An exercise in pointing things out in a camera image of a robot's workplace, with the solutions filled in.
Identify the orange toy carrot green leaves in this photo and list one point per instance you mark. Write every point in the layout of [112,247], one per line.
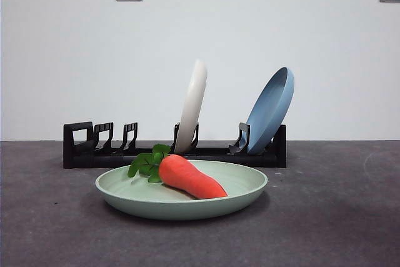
[190,176]

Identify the green plate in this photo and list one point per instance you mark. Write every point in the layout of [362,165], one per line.
[187,207]

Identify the white plate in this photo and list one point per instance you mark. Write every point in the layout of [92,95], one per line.
[193,107]

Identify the blue plate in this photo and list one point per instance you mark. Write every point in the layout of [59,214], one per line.
[270,117]

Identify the black plate rack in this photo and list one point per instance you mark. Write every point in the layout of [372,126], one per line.
[78,160]

